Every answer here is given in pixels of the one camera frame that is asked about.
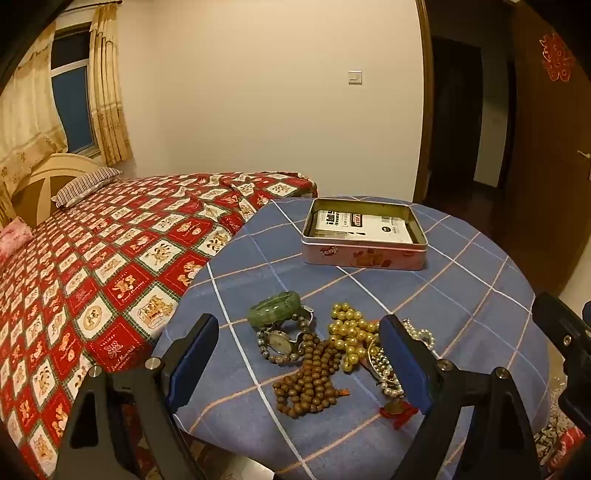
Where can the printed paper sheet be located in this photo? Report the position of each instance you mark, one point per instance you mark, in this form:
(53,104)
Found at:
(364,224)

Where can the brown door frame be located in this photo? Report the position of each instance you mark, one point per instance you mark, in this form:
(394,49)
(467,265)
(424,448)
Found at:
(422,115)

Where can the pink pillow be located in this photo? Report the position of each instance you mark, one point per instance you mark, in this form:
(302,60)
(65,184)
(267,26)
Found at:
(14,237)

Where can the white light switch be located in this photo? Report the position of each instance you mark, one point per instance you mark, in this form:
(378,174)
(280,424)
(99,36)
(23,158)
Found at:
(355,78)

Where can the silver wristwatch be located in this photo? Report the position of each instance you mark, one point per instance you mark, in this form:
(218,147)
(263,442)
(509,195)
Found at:
(280,342)

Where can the brown wooden door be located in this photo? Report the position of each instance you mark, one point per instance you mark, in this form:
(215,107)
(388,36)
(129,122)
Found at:
(549,184)

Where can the cream wooden headboard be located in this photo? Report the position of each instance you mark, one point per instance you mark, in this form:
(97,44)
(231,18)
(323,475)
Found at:
(41,177)

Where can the blue plaid tablecloth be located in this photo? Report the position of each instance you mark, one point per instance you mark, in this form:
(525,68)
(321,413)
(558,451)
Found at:
(461,286)

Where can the red patterned bedspread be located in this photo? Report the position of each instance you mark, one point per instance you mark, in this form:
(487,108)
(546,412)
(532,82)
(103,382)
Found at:
(115,258)

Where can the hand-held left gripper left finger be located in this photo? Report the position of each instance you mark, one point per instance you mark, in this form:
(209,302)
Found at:
(194,362)

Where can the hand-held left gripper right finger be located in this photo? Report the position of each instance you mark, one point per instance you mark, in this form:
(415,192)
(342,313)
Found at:
(406,364)

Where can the pink tin box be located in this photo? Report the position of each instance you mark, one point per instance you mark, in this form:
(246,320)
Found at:
(364,258)

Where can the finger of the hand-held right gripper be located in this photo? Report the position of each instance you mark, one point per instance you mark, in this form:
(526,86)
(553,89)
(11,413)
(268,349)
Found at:
(558,323)

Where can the red paper door decoration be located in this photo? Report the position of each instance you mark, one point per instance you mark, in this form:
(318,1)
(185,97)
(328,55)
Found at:
(557,57)

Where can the striped pillow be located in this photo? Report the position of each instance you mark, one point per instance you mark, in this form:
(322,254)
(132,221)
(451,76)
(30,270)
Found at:
(85,184)

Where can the window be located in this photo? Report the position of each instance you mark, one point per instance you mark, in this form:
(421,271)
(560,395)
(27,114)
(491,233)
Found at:
(71,92)

